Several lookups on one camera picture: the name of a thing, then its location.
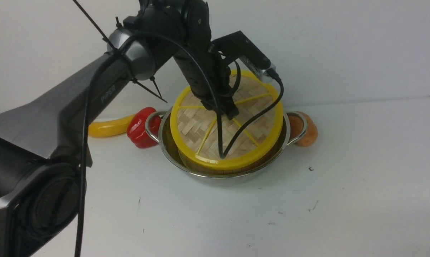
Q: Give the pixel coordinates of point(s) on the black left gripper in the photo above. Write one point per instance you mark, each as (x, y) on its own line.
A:
(209, 81)

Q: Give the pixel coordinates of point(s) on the yellow bamboo steamer basket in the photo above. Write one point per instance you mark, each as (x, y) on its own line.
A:
(231, 172)

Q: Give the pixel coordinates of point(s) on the red bell pepper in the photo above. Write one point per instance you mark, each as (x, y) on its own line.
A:
(136, 129)

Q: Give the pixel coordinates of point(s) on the yellow banana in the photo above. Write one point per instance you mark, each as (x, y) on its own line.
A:
(110, 128)

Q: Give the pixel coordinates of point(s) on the orange brown potato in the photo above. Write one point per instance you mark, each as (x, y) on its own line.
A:
(296, 126)

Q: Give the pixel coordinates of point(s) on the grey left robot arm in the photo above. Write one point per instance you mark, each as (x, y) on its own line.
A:
(43, 144)

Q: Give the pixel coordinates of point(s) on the stainless steel pot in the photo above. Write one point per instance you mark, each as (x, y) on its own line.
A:
(170, 150)

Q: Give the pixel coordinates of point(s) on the yellow bamboo steamer lid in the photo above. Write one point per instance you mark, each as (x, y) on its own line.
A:
(195, 131)

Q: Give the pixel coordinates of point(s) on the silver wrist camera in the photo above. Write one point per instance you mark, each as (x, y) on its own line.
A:
(237, 46)

